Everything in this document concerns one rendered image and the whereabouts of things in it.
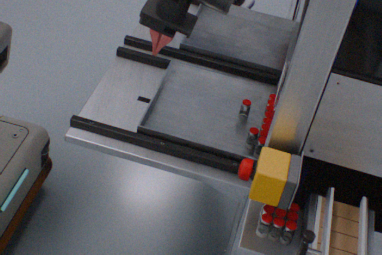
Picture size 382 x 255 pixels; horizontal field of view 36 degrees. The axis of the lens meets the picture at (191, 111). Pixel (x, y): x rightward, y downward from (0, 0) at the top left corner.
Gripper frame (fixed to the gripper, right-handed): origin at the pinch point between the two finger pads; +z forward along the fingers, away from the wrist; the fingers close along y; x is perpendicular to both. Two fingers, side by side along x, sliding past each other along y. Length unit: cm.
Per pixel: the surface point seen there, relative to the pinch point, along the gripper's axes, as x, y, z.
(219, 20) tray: 49, 10, 17
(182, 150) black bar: -7.9, 12.9, 14.5
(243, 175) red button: -20.4, 23.6, 2.4
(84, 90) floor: 109, -32, 115
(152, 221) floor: 46, 18, 105
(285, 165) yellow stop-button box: -18.5, 29.5, -2.1
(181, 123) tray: 2.0, 10.8, 16.8
